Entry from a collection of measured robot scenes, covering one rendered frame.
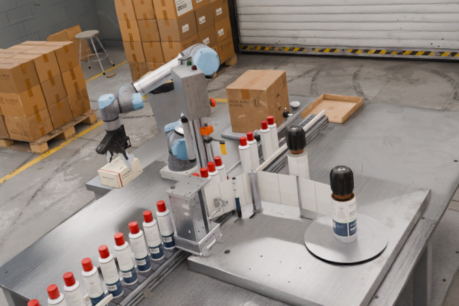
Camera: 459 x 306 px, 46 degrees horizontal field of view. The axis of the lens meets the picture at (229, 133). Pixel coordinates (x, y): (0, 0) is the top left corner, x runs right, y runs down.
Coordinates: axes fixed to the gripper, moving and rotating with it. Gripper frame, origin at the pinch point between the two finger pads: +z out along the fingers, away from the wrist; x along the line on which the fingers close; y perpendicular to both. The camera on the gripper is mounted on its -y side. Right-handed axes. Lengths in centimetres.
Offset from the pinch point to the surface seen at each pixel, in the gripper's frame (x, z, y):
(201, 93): -50, -39, 7
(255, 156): -53, 3, 35
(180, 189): -58, -13, -24
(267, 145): -53, 3, 47
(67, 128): 260, 85, 174
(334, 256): -111, 12, -11
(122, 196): 5.2, 17.5, 2.2
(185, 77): -47, -46, 3
